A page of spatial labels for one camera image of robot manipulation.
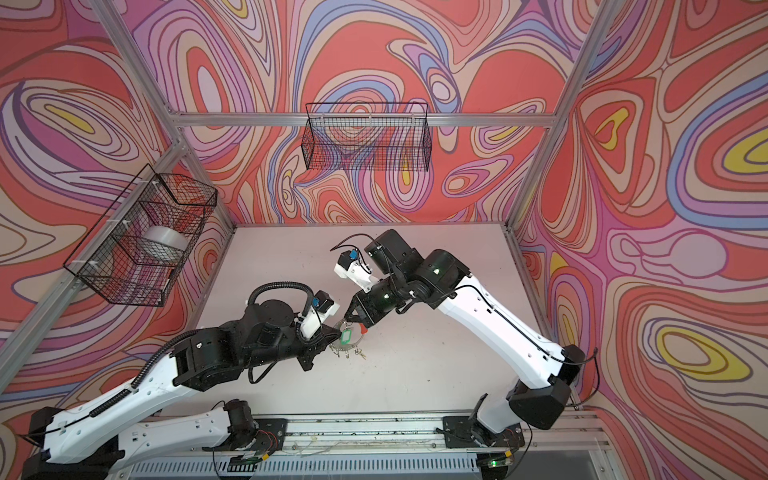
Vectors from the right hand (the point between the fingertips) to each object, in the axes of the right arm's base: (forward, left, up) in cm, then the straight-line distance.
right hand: (354, 325), depth 61 cm
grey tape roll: (+24, +47, +4) cm, 53 cm away
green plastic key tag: (-1, +2, -3) cm, 4 cm away
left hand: (-1, +3, -3) cm, 4 cm away
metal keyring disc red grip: (+2, 0, -7) cm, 8 cm away
